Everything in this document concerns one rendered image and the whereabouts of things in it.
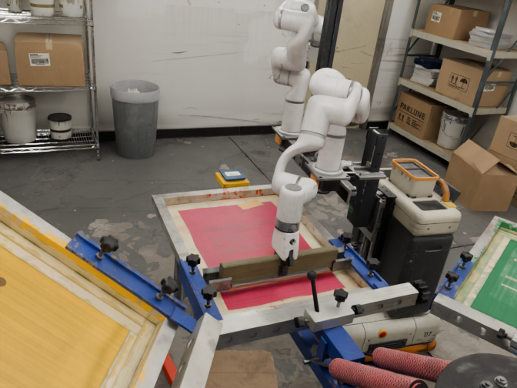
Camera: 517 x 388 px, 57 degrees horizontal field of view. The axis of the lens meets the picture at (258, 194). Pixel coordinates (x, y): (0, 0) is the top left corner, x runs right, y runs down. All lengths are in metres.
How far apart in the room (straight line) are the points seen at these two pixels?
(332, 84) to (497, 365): 0.97
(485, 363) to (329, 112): 0.84
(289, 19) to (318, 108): 0.68
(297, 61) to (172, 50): 2.99
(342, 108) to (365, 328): 1.38
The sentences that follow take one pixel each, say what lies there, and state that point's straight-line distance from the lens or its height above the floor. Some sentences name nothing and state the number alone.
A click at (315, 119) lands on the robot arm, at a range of 1.49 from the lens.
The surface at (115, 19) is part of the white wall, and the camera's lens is 4.89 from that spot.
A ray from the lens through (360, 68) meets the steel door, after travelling 6.08.
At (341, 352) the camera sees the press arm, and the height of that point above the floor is 1.04.
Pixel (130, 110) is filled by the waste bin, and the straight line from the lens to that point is 4.55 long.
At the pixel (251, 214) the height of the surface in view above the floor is 0.95.
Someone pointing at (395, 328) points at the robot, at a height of 0.26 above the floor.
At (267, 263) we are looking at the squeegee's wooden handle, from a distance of 1.51.
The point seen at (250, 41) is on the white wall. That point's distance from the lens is 5.27.
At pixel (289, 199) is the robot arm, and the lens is 1.40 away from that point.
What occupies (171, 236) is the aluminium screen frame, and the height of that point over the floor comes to 0.99.
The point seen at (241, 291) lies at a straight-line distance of 1.54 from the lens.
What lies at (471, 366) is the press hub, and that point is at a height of 1.31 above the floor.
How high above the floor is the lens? 1.92
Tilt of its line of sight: 27 degrees down
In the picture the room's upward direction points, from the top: 7 degrees clockwise
